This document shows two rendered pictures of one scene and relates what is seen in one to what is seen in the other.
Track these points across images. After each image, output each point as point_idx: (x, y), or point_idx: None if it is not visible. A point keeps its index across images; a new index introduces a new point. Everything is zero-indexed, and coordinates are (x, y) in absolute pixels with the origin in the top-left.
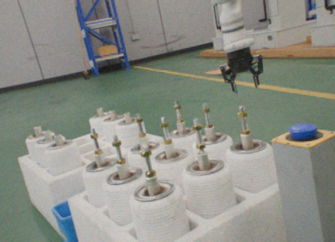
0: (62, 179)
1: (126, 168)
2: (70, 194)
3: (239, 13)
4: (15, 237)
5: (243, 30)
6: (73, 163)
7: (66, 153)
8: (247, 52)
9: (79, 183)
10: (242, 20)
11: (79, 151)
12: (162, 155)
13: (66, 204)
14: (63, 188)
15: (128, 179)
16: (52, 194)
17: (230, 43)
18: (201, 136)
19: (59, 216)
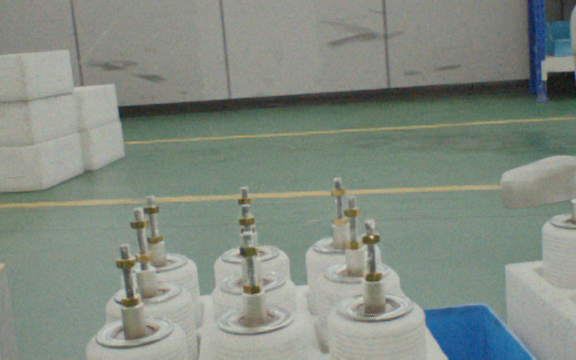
0: (514, 276)
1: (241, 242)
2: (517, 313)
3: None
4: None
5: None
6: (550, 268)
7: (545, 240)
8: None
9: (525, 308)
10: None
11: None
12: (270, 277)
13: (490, 317)
14: (513, 293)
15: (229, 254)
16: (506, 289)
17: None
18: (137, 241)
19: (429, 308)
